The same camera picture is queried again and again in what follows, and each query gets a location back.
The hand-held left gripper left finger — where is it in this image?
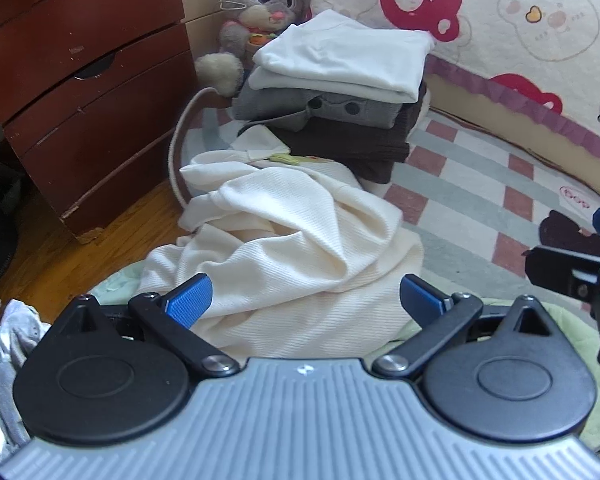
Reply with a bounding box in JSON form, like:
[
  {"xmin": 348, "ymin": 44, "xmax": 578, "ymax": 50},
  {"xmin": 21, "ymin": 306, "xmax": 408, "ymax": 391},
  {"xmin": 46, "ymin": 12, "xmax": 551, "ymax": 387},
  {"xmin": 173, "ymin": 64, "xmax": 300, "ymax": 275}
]
[{"xmin": 55, "ymin": 274, "xmax": 241, "ymax": 378}]

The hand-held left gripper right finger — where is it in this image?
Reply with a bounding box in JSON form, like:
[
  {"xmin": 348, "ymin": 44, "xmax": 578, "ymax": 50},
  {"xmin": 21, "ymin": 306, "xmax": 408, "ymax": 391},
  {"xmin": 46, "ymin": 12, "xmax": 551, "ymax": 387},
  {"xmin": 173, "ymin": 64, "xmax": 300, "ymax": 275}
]
[{"xmin": 372, "ymin": 274, "xmax": 556, "ymax": 381}]

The cream knit sweater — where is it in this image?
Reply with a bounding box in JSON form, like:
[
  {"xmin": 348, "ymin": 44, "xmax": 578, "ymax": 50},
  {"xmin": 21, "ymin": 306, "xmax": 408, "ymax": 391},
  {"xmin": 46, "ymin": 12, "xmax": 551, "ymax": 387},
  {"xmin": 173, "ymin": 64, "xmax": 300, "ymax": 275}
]
[{"xmin": 137, "ymin": 125, "xmax": 426, "ymax": 361}]

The grey white clothes heap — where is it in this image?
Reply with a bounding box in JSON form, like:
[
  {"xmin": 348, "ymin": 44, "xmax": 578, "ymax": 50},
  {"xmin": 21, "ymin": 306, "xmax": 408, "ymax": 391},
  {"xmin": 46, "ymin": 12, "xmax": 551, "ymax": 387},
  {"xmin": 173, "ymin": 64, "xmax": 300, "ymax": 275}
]
[{"xmin": 0, "ymin": 297, "xmax": 53, "ymax": 466}]

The light green blanket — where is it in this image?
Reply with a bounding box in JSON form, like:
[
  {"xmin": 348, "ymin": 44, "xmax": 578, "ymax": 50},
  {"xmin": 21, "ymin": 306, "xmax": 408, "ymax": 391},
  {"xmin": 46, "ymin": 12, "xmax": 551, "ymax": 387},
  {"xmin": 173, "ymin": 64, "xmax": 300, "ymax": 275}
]
[{"xmin": 87, "ymin": 260, "xmax": 600, "ymax": 461}]

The pink grey checked rug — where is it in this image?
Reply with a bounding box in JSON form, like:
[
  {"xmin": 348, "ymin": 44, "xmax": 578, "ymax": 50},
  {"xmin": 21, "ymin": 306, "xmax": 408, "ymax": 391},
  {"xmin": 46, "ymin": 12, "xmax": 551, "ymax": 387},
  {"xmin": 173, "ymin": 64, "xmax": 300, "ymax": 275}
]
[{"xmin": 170, "ymin": 87, "xmax": 600, "ymax": 306}]

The beige bed base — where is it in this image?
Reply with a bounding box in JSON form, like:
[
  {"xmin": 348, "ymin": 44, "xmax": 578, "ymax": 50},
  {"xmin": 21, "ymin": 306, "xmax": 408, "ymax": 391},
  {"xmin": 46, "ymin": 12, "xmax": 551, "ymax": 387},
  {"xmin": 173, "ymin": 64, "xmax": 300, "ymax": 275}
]
[{"xmin": 425, "ymin": 72, "xmax": 600, "ymax": 196}]

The grey buttoned folded garment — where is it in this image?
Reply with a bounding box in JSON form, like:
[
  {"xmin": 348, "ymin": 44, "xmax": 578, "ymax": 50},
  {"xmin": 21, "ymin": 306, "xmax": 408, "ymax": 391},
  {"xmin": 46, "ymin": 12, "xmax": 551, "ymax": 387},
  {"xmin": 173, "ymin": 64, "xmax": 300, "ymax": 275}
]
[{"xmin": 230, "ymin": 82, "xmax": 406, "ymax": 132}]

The bear printed bedsheet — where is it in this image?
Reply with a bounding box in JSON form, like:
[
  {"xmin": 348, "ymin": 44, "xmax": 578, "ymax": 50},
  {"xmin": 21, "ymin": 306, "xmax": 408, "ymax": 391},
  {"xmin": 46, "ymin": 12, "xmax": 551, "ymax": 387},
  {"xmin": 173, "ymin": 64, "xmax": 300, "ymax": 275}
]
[{"xmin": 300, "ymin": 0, "xmax": 600, "ymax": 163}]

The red-brown wooden dresser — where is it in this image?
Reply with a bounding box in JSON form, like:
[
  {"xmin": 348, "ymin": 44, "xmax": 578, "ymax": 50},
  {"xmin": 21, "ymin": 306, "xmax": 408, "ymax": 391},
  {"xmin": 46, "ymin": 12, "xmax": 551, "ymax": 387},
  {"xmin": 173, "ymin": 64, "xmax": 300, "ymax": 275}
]
[{"xmin": 0, "ymin": 0, "xmax": 198, "ymax": 243}]

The beige bed headboard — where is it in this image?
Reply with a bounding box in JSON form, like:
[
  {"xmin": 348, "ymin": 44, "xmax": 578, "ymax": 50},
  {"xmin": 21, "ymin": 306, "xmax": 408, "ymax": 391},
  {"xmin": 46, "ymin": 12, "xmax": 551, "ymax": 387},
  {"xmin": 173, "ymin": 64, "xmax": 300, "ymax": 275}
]
[{"xmin": 177, "ymin": 0, "xmax": 233, "ymax": 58}]

